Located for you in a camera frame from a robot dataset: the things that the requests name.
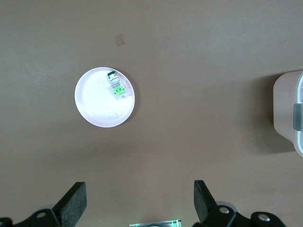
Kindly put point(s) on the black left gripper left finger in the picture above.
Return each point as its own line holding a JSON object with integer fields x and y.
{"x": 71, "y": 203}

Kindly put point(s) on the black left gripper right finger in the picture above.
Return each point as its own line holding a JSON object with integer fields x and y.
{"x": 203, "y": 203}

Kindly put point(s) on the white lidded box grey clips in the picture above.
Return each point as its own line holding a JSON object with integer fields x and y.
{"x": 282, "y": 106}

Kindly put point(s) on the pink round plate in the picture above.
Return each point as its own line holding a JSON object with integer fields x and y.
{"x": 94, "y": 106}

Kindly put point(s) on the small tape patch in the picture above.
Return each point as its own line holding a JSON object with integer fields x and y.
{"x": 119, "y": 39}

